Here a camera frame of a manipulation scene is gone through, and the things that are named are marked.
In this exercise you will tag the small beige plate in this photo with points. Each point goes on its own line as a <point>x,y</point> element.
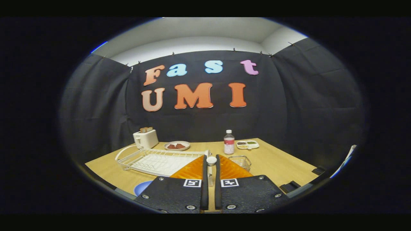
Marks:
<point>188,146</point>

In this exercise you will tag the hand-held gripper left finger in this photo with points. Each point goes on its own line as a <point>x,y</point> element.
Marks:
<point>173,195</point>

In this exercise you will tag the black backdrop cloth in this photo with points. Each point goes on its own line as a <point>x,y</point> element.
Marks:
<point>289,112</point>

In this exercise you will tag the clear bottle with red label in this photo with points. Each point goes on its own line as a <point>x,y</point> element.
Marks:
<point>229,147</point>

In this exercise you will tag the brown toast slice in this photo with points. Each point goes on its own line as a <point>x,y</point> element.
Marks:
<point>146,129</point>

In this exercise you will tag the black table clamp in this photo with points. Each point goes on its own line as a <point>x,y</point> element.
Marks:
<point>290,186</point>
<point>318,170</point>

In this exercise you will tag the blue plate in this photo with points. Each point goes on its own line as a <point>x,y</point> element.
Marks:
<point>143,188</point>

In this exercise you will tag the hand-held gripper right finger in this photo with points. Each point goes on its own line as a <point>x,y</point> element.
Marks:
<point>218,192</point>

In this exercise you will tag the white toaster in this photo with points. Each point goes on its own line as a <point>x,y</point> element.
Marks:
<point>147,139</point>

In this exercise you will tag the white divided condiment tray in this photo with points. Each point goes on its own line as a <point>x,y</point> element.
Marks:
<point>255,146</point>

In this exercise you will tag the red meat piece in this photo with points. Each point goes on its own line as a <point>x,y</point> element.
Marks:
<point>180,146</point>
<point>171,146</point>

